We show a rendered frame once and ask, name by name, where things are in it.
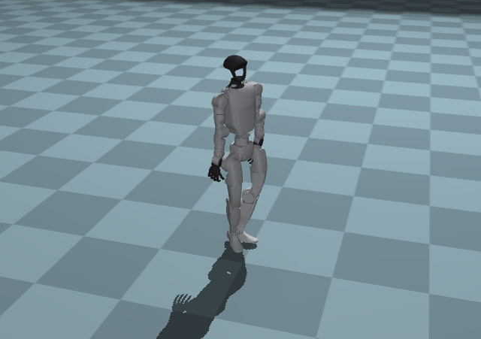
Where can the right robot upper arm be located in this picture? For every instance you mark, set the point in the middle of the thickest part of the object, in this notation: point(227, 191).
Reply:
point(219, 103)

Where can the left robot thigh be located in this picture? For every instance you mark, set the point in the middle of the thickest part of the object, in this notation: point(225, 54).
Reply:
point(258, 171)

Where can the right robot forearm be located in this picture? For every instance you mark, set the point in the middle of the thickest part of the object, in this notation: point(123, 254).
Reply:
point(219, 147)

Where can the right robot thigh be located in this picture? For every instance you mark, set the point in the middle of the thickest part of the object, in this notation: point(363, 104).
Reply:
point(232, 165)

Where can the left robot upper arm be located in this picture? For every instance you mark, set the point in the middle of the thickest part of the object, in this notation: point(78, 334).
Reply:
point(260, 114)

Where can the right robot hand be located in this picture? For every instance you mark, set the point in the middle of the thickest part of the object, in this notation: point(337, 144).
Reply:
point(214, 172)

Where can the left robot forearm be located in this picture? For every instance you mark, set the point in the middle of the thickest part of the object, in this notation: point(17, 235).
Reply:
point(259, 131)

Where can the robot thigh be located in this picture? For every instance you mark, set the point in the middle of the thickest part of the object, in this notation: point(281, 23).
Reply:
point(232, 165)
point(258, 171)

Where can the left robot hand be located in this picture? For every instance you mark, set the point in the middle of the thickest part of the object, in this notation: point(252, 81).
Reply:
point(260, 143)

